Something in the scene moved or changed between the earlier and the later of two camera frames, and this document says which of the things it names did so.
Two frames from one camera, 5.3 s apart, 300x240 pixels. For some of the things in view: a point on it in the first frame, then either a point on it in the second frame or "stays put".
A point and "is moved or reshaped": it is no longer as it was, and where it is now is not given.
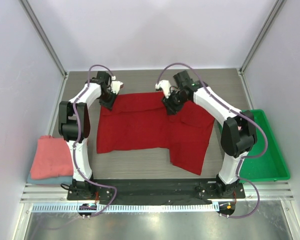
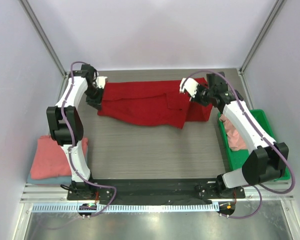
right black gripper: [171, 107] → [196, 96]
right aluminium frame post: [277, 5] stays put
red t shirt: [141, 121] is moved or reshaped
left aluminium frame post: [44, 37] stays put
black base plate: [154, 189] stays put
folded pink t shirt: [52, 158] stays put
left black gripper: [109, 105] → [96, 103]
